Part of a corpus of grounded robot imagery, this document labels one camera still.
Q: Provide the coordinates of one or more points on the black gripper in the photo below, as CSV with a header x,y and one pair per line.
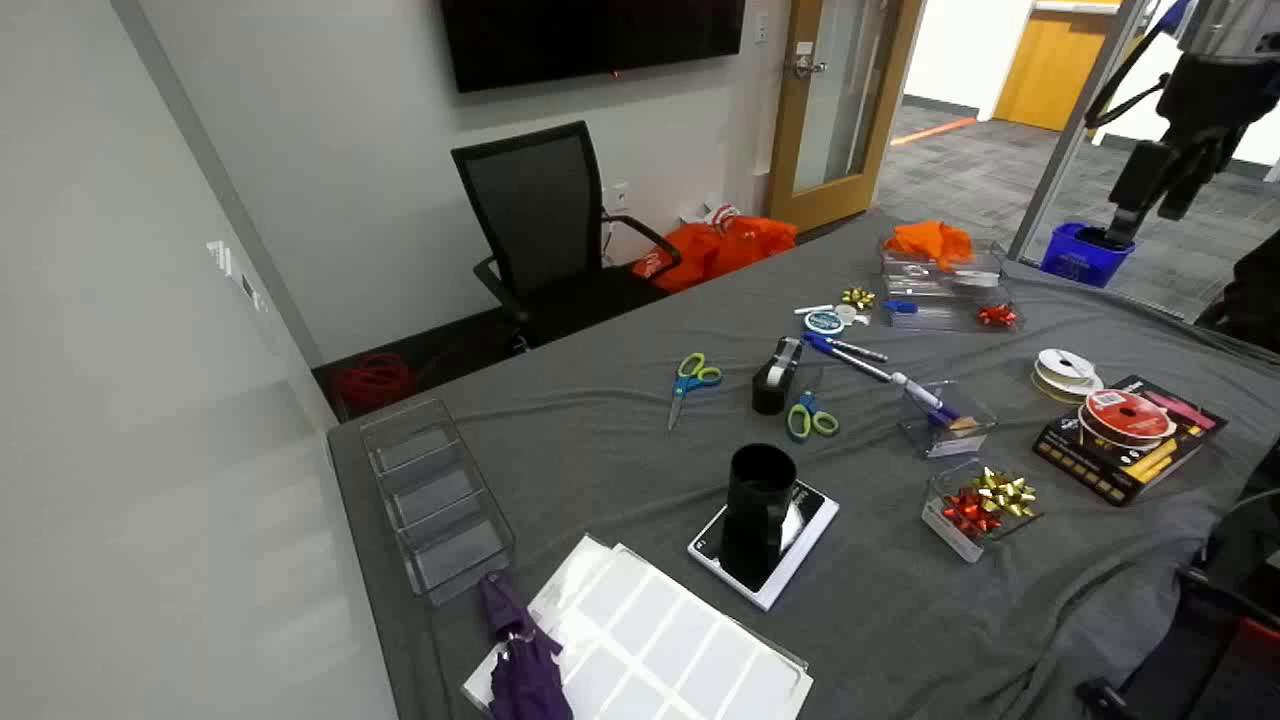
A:
x,y
1223,105

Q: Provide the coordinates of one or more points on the black cup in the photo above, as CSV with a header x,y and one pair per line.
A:
x,y
760,502

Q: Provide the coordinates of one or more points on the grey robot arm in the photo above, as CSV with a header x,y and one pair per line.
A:
x,y
1234,24

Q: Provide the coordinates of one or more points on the grey metal pole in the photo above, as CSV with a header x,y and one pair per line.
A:
x,y
1065,133

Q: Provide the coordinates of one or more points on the blue bin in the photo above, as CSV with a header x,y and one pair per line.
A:
x,y
1080,252

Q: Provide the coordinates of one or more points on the yellow wooden cabinet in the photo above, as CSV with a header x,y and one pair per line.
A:
x,y
1053,66

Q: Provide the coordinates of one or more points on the white ribbon spool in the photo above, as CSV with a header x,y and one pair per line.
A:
x,y
1065,368

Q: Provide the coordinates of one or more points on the small red bow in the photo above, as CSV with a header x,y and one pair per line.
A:
x,y
999,318

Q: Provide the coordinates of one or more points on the red ribbon spool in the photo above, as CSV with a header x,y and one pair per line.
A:
x,y
1126,417

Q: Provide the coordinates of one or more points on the orange tissue bow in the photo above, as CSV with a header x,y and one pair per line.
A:
x,y
931,241

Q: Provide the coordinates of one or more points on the large clear plastic container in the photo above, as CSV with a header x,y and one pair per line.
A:
x,y
941,287

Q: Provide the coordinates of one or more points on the tan ribbon bundle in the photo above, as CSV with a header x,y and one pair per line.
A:
x,y
971,426

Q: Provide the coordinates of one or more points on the wooden framed glass door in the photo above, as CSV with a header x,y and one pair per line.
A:
x,y
852,93

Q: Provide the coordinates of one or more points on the small yellow bow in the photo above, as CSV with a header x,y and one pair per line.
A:
x,y
857,298

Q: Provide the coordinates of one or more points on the small clear plastic tray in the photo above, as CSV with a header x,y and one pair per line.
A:
x,y
961,445

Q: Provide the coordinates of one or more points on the purple and white marker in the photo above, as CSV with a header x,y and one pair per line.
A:
x,y
883,368

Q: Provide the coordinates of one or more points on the gold gift bow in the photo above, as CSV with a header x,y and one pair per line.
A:
x,y
1007,493

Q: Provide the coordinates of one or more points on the blue and white curled ribbon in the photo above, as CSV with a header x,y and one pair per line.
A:
x,y
829,318

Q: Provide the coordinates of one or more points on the red gift bow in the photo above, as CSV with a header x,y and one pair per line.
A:
x,y
971,512

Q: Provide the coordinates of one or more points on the clear plastic bow box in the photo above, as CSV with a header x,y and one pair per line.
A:
x,y
967,542

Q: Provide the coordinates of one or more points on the green and blue scissors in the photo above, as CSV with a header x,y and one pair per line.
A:
x,y
692,368
811,423

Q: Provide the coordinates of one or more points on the black tape dispenser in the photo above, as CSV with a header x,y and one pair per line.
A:
x,y
770,385

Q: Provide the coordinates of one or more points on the orange bag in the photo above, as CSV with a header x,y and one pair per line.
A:
x,y
715,249

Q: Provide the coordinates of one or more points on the black chair with red trim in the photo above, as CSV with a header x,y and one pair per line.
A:
x,y
1200,641

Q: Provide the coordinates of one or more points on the white box with black top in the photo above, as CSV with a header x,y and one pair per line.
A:
x,y
811,530

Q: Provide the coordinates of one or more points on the grey tablecloth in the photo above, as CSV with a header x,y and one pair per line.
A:
x,y
625,443

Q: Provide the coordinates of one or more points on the black mesh office chair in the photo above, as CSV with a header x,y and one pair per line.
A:
x,y
543,214

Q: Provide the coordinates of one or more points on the clear acrylic organizer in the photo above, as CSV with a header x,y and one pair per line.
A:
x,y
442,512

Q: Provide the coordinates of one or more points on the purple cloth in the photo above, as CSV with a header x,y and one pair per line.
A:
x,y
526,675

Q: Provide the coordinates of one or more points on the black wall television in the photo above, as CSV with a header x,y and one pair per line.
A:
x,y
585,39

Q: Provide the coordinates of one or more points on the white wall switch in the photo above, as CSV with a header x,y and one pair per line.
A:
x,y
228,264

